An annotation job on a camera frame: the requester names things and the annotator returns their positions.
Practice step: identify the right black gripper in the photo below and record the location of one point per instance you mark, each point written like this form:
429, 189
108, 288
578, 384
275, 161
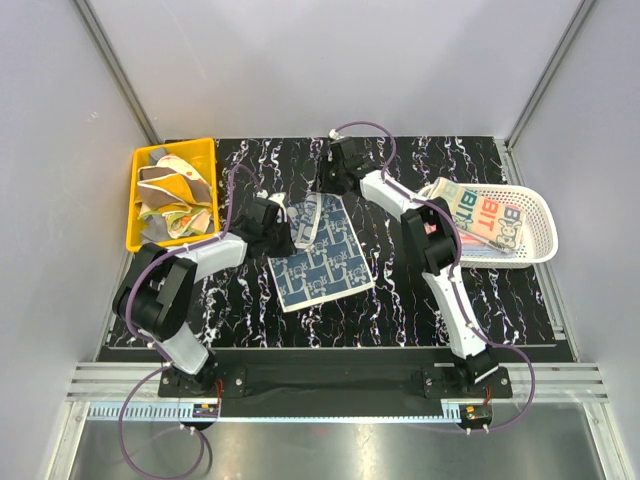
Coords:
326, 164

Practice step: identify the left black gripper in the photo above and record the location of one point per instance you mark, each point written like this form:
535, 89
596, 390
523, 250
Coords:
287, 248

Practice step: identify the blue white patterned towel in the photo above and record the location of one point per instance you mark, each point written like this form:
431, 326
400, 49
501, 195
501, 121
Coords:
328, 262

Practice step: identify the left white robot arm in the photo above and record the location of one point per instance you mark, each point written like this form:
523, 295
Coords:
154, 298

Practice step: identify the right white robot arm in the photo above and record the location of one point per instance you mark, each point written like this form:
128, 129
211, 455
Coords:
431, 243

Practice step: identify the pile of orange grey cloths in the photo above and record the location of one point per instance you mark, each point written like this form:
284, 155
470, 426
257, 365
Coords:
175, 200

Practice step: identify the yellow plastic bin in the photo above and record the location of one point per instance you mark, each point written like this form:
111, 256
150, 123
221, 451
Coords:
175, 195

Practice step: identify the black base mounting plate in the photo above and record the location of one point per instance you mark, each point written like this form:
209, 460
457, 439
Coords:
387, 383

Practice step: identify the folded colourful lettered towel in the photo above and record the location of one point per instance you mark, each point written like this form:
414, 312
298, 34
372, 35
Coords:
495, 223

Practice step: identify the white plastic basket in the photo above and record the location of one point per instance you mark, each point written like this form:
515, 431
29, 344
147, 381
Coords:
539, 242

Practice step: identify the black marble pattern mat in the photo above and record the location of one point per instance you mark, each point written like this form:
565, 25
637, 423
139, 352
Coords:
239, 307

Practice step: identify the aluminium frame rail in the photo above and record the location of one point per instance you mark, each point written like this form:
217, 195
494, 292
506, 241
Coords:
554, 382

